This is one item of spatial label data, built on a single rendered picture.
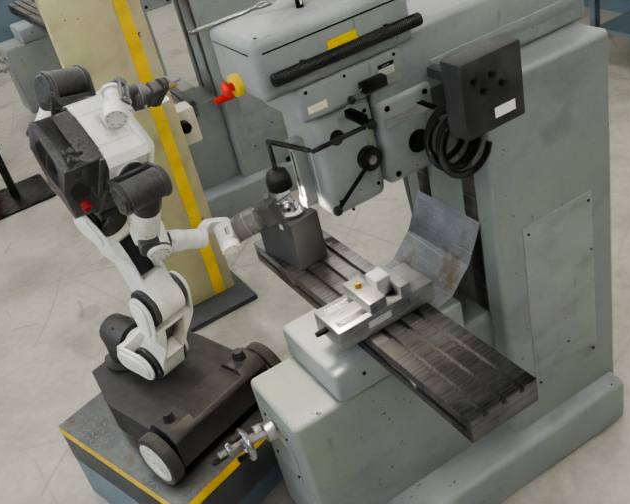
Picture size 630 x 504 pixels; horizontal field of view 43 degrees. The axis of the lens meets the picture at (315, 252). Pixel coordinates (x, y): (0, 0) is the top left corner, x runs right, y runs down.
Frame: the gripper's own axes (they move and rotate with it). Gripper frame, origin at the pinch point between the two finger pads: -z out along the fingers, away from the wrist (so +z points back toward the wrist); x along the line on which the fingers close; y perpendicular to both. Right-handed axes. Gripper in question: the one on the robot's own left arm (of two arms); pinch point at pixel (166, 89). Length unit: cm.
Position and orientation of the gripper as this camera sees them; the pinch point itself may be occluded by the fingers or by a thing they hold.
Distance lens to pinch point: 297.5
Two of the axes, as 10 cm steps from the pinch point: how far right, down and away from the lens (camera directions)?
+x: 4.8, -5.6, -6.7
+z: -6.1, 3.3, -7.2
